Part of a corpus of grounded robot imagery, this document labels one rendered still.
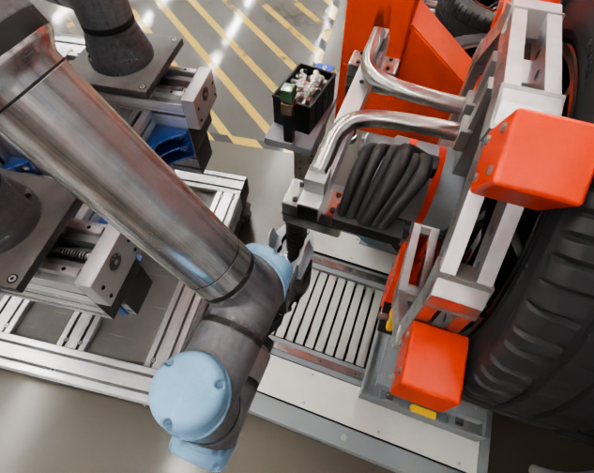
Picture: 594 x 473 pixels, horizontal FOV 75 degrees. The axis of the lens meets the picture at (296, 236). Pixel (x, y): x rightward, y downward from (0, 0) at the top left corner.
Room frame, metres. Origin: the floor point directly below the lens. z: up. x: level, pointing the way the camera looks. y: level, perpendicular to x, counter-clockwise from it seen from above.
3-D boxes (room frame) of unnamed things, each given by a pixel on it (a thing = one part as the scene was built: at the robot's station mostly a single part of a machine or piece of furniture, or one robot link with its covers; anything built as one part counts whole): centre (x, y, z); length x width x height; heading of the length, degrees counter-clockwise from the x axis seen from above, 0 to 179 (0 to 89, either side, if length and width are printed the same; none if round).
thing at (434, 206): (0.45, -0.21, 0.85); 0.21 x 0.14 x 0.14; 70
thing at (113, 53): (0.87, 0.42, 0.87); 0.15 x 0.15 x 0.10
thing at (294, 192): (0.34, -0.03, 0.93); 0.09 x 0.05 x 0.05; 70
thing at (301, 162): (1.18, -0.05, 0.21); 0.10 x 0.10 x 0.42; 70
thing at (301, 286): (0.26, 0.00, 0.83); 0.09 x 0.05 x 0.02; 151
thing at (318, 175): (0.38, -0.13, 1.03); 0.19 x 0.18 x 0.11; 70
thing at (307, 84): (1.11, -0.03, 0.51); 0.20 x 0.14 x 0.13; 152
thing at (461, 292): (0.43, -0.28, 0.85); 0.54 x 0.07 x 0.54; 160
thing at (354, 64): (0.66, -0.14, 0.93); 0.09 x 0.05 x 0.05; 70
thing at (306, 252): (0.31, -0.01, 0.85); 0.09 x 0.03 x 0.06; 151
